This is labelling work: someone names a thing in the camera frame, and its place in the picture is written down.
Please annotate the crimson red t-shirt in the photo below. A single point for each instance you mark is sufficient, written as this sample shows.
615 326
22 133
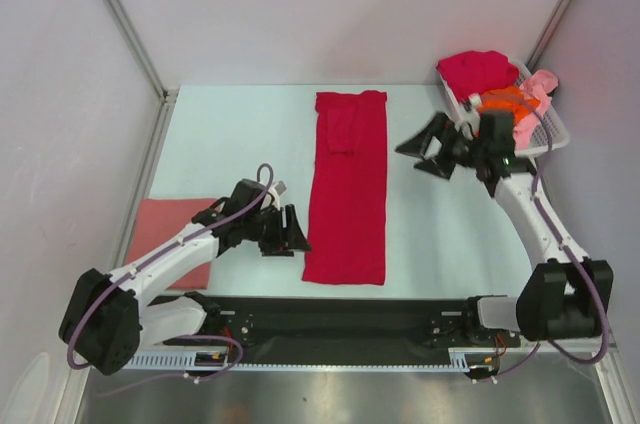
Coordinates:
347 209

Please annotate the aluminium side rail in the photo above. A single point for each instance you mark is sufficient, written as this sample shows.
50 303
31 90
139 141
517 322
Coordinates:
145 174
555 194

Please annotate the orange t-shirt in basket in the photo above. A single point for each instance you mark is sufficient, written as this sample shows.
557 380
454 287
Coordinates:
510 99

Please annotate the white plastic laundry basket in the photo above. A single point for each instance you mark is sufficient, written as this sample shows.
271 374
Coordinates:
550 133

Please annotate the left aluminium corner post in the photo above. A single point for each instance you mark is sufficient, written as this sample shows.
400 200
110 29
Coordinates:
136 46

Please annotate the aluminium corner post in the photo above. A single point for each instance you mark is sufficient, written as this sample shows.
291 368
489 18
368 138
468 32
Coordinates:
562 4
136 46

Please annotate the folded salmon pink t-shirt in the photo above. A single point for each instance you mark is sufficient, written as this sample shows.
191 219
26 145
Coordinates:
156 221

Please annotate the left aluminium side rail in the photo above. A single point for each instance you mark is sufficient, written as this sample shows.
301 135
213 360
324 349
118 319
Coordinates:
145 174

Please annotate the right aluminium side rail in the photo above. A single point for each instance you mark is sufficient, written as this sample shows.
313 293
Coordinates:
555 194

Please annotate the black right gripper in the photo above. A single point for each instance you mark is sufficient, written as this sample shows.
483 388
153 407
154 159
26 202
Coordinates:
417 145

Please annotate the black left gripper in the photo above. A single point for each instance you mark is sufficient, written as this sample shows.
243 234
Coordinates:
279 238

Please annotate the right aluminium corner post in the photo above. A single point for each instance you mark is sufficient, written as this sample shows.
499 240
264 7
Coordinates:
562 4

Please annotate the light pink t-shirt in basket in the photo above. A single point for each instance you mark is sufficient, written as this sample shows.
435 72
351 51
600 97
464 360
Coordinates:
539 86

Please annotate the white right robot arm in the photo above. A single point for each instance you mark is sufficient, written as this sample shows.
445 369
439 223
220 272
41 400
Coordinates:
567 294

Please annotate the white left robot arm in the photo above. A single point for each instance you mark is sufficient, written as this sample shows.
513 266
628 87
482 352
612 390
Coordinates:
111 316

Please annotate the crimson t-shirt in basket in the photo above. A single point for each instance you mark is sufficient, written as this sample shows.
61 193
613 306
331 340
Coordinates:
475 72

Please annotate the white slotted cable duct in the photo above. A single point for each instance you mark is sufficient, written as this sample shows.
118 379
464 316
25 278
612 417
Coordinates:
209 361

